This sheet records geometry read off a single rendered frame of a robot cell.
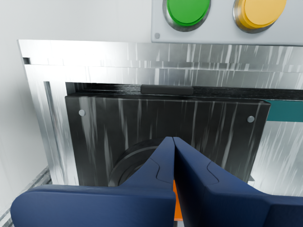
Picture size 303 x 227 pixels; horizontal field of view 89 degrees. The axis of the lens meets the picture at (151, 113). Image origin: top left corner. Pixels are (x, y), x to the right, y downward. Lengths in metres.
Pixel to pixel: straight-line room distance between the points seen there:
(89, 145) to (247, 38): 0.22
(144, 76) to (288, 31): 0.16
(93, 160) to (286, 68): 0.26
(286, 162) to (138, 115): 0.27
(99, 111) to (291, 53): 0.22
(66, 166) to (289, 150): 0.35
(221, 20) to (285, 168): 0.27
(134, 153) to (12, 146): 0.33
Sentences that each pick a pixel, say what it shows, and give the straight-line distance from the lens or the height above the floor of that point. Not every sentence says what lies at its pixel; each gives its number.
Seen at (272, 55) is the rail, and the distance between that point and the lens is 0.22.
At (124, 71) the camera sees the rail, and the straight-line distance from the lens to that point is 0.19.
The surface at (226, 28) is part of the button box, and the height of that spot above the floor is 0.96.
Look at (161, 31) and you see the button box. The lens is 0.18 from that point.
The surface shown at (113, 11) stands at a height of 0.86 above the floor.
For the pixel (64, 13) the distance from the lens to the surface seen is 0.33.
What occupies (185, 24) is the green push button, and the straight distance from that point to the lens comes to 0.18.
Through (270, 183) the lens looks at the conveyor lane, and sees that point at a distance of 0.37.
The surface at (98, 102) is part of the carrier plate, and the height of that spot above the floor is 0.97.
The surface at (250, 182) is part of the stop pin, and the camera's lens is 0.27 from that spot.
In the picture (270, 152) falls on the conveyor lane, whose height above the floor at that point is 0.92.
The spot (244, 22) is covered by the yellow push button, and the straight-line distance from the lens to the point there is 0.20.
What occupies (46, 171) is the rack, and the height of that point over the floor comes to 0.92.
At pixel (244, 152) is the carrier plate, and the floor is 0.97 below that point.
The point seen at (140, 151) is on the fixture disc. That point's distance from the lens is 0.18.
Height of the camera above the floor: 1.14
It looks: 70 degrees down
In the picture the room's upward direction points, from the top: 174 degrees counter-clockwise
